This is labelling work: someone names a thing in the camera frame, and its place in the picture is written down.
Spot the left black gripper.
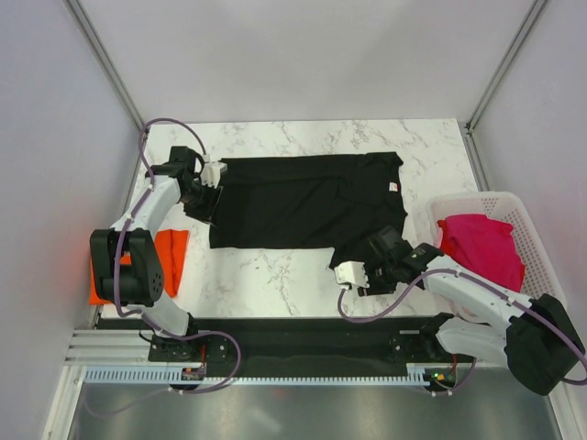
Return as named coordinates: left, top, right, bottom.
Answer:
left=179, top=180, right=225, bottom=227

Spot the black t shirt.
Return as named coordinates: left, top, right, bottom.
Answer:
left=209, top=151, right=407, bottom=268

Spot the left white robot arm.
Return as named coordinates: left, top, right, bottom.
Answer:
left=89, top=147, right=227, bottom=360

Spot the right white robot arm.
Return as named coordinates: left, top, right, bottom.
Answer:
left=336, top=226, right=586, bottom=395

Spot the orange folded t shirt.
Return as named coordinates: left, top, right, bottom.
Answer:
left=87, top=228, right=190, bottom=305

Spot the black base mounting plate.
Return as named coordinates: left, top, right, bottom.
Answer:
left=94, top=314, right=477, bottom=380

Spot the pink t shirt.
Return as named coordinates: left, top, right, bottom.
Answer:
left=445, top=214, right=526, bottom=292

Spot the white plastic laundry basket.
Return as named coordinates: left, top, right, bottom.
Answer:
left=426, top=192, right=568, bottom=307

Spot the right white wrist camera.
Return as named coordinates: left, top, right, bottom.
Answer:
left=334, top=261, right=369, bottom=288

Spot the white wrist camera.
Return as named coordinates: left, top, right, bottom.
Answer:
left=200, top=161, right=227, bottom=188
left=334, top=261, right=369, bottom=288

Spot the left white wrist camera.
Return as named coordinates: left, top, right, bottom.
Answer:
left=200, top=161, right=227, bottom=188

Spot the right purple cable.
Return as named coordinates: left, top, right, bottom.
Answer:
left=337, top=269, right=587, bottom=398

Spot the purple cable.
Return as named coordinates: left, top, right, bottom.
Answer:
left=337, top=269, right=587, bottom=398
left=82, top=117, right=244, bottom=417

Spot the white slotted cable duct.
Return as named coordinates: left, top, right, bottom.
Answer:
left=83, top=365, right=440, bottom=386

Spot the aluminium frame rail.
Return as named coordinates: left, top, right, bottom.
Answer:
left=65, top=330, right=150, bottom=366

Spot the right aluminium corner post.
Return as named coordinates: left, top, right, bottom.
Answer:
left=463, top=0, right=549, bottom=137

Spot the aluminium corner post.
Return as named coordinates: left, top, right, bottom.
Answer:
left=63, top=0, right=144, bottom=130
left=463, top=0, right=549, bottom=137

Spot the left aluminium corner post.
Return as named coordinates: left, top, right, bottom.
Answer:
left=63, top=0, right=144, bottom=130

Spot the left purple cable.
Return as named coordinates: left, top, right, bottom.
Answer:
left=82, top=117, right=244, bottom=417

